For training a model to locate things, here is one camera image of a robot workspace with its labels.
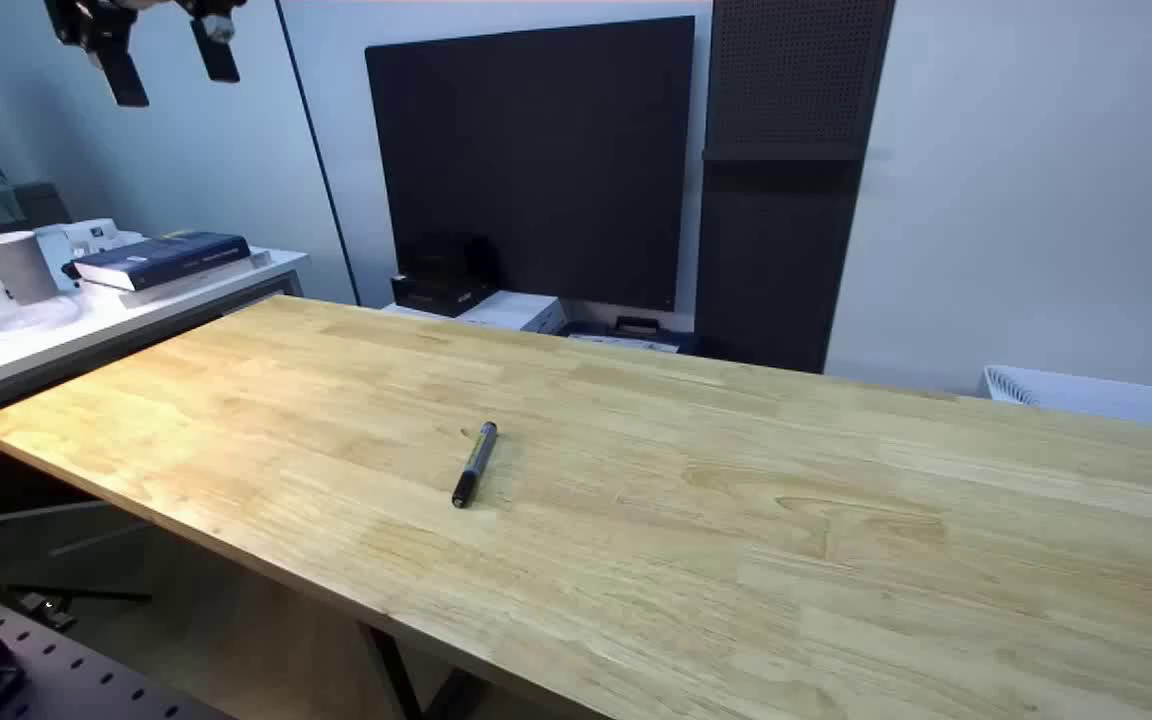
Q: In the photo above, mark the black marker pen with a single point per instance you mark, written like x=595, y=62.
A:
x=472, y=466

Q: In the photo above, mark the large black monitor screen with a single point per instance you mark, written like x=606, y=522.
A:
x=539, y=161

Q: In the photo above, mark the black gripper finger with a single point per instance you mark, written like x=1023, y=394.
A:
x=217, y=51
x=120, y=70

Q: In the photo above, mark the black perforated mounting board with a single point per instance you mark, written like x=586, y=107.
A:
x=28, y=667

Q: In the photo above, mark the dark blue hardcover book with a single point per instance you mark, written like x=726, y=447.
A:
x=160, y=256

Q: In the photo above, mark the grey cylindrical cup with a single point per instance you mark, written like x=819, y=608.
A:
x=17, y=264

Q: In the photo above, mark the dark brown tall panel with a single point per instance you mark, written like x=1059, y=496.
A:
x=788, y=181

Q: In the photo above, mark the white flat box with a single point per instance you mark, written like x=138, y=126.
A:
x=514, y=310

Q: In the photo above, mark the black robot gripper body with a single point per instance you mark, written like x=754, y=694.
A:
x=96, y=13

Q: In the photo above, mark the white plastic bin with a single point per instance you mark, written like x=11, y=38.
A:
x=1098, y=398

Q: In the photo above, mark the white side table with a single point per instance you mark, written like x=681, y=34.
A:
x=96, y=325

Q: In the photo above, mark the black monitor stand base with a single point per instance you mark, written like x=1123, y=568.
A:
x=443, y=286

